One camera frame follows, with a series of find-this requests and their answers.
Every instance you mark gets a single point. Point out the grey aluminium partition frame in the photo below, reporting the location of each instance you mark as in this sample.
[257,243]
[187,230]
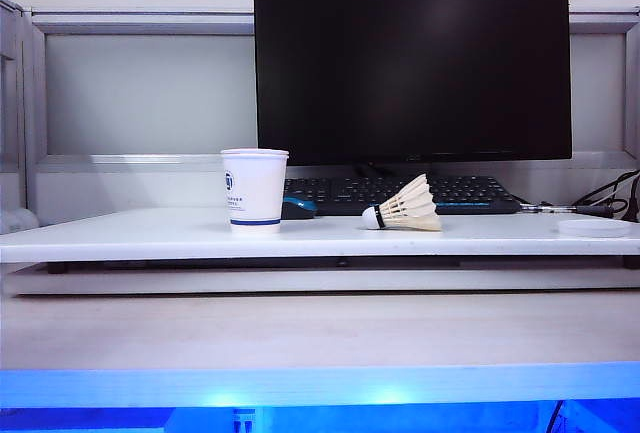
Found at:
[140,20]

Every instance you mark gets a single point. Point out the clear ballpoint pen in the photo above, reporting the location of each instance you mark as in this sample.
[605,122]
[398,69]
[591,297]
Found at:
[560,208]

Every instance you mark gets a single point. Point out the black computer monitor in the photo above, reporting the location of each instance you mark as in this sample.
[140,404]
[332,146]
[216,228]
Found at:
[410,68]

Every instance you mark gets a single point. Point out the black and blue mouse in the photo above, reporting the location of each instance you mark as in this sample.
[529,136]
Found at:
[299,209]

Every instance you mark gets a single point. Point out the blue-lit robot base bar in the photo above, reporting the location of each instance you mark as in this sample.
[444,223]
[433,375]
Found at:
[320,388]

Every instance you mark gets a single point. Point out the white paper cup blue logo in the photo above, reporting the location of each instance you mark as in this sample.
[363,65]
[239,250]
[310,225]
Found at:
[255,193]

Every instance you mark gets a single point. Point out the white raised desk board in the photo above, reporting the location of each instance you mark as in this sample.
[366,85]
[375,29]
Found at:
[150,238]

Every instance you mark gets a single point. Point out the black keyboard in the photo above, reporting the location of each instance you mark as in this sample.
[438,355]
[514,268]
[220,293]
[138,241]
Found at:
[350,193]

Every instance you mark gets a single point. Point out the white flat base board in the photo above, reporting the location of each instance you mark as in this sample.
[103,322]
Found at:
[320,282]

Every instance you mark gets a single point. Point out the white feather shuttlecock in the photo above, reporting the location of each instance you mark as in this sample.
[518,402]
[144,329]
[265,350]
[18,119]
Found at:
[410,208]

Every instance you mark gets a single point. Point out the round white plastic lid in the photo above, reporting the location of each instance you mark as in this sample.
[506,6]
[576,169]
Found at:
[594,228]

